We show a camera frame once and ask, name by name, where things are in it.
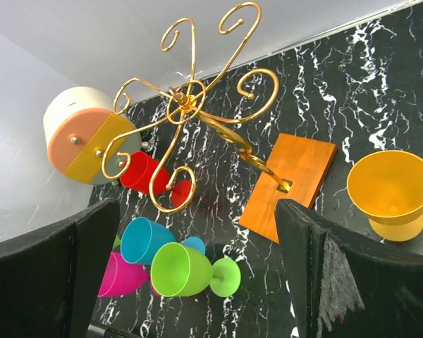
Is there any gold wire glass rack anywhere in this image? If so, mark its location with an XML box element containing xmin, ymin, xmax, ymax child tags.
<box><xmin>102</xmin><ymin>1</ymin><xmax>279</xmax><ymax>213</ymax></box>

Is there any red wine glass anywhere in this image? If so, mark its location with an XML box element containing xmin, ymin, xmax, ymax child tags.
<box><xmin>120</xmin><ymin>151</ymin><xmax>191</xmax><ymax>207</ymax></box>

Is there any blue wine glass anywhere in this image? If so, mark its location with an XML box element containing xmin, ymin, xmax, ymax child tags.
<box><xmin>121</xmin><ymin>217</ymin><xmax>205</xmax><ymax>265</ymax></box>

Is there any pink wine glass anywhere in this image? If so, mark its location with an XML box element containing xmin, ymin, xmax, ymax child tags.
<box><xmin>98</xmin><ymin>251</ymin><xmax>160</xmax><ymax>297</ymax></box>

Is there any wooden rack base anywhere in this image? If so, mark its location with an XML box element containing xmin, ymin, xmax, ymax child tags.
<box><xmin>239</xmin><ymin>133</ymin><xmax>337</xmax><ymax>243</ymax></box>

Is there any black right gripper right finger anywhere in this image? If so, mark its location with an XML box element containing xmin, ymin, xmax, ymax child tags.
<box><xmin>274</xmin><ymin>199</ymin><xmax>423</xmax><ymax>337</ymax></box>

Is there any orange wine glass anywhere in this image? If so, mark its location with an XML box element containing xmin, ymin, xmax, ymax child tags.
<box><xmin>347</xmin><ymin>150</ymin><xmax>423</xmax><ymax>242</ymax></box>

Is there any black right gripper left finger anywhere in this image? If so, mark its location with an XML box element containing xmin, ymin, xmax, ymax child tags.
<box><xmin>0</xmin><ymin>199</ymin><xmax>120</xmax><ymax>337</ymax></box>

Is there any white drum with coloured lid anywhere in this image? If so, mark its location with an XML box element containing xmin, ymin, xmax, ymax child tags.
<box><xmin>43</xmin><ymin>87</ymin><xmax>135</xmax><ymax>185</ymax></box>

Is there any green wine glass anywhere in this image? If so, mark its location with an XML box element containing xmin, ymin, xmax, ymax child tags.
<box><xmin>150</xmin><ymin>242</ymin><xmax>241</xmax><ymax>298</ymax></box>
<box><xmin>113</xmin><ymin>236</ymin><xmax>121</xmax><ymax>249</ymax></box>

